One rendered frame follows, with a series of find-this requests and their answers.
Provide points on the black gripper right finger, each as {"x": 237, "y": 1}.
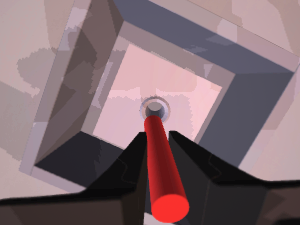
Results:
{"x": 221, "y": 194}

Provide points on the pink square plate with hole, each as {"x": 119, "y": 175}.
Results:
{"x": 144, "y": 78}

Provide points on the red peg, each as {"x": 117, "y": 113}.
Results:
{"x": 168, "y": 199}

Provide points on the grey open square box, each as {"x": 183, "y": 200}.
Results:
{"x": 259, "y": 80}

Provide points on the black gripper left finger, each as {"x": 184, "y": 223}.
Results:
{"x": 117, "y": 197}

